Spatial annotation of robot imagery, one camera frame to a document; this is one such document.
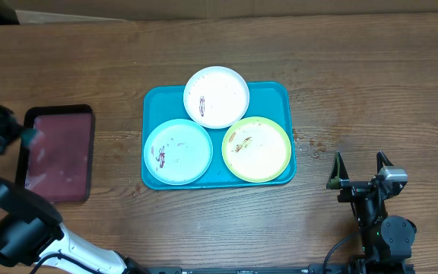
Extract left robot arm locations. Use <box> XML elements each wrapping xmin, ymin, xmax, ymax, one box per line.
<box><xmin>0</xmin><ymin>105</ymin><xmax>147</xmax><ymax>274</ymax></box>

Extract black tray with maroon liquid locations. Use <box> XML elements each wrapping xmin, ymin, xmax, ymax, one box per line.
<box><xmin>15</xmin><ymin>104</ymin><xmax>95</xmax><ymax>202</ymax></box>

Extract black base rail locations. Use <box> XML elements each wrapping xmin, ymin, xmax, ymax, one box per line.
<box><xmin>142</xmin><ymin>262</ymin><xmax>416</xmax><ymax>274</ymax></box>

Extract teal plastic serving tray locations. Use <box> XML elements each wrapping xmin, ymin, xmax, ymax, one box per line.
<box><xmin>141</xmin><ymin>81</ymin><xmax>294</xmax><ymax>190</ymax></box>

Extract yellow-green dirty plate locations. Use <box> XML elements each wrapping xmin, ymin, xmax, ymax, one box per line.
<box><xmin>221</xmin><ymin>116</ymin><xmax>292</xmax><ymax>183</ymax></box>

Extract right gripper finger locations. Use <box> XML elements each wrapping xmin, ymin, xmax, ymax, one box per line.
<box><xmin>376</xmin><ymin>151</ymin><xmax>393</xmax><ymax>173</ymax></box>
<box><xmin>326</xmin><ymin>151</ymin><xmax>349</xmax><ymax>190</ymax></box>

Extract light blue dirty plate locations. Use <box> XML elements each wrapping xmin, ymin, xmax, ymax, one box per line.
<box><xmin>142</xmin><ymin>119</ymin><xmax>213</xmax><ymax>186</ymax></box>

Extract white plate with red stain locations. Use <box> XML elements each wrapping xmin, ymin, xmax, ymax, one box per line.
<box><xmin>183</xmin><ymin>66</ymin><xmax>249</xmax><ymax>129</ymax></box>

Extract green and pink sponge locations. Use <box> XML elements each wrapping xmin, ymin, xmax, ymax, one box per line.
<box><xmin>21</xmin><ymin>128</ymin><xmax>45</xmax><ymax>150</ymax></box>

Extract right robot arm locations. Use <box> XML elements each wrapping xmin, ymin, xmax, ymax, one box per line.
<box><xmin>322</xmin><ymin>151</ymin><xmax>417</xmax><ymax>273</ymax></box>

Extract brown cardboard backdrop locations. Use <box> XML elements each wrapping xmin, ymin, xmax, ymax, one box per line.
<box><xmin>7</xmin><ymin>0</ymin><xmax>438</xmax><ymax>21</ymax></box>

